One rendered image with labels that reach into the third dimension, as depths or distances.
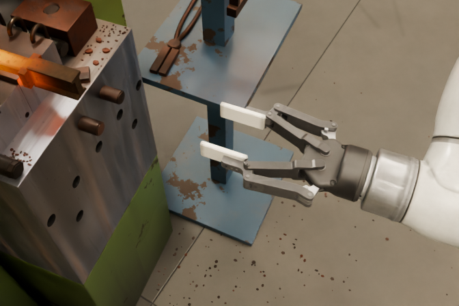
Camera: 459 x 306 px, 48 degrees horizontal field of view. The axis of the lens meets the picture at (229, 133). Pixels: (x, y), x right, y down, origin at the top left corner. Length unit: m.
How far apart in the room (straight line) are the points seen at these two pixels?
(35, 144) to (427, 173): 0.60
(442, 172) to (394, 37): 1.75
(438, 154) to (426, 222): 0.09
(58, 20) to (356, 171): 0.59
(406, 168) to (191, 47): 0.73
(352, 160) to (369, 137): 1.34
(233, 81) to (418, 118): 1.09
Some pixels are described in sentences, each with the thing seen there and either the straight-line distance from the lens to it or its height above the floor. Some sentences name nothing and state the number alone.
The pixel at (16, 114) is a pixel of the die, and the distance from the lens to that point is 0.91.
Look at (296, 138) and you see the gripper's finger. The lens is 0.75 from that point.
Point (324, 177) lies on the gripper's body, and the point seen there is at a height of 1.01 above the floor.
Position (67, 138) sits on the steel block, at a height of 0.88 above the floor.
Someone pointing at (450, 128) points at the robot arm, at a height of 1.07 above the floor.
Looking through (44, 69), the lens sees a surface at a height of 1.02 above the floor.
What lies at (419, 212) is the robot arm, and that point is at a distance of 0.71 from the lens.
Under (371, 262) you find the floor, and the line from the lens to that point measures 1.80.
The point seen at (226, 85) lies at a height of 0.70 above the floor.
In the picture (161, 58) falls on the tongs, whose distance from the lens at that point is 1.27.
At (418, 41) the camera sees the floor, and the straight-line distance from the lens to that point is 2.45.
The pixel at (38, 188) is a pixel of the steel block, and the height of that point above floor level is 0.86.
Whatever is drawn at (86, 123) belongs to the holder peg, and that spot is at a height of 0.88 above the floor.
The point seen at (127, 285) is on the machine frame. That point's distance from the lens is 1.55.
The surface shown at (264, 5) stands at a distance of 1.41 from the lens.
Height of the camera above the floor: 1.62
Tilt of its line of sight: 55 degrees down
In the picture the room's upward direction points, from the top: straight up
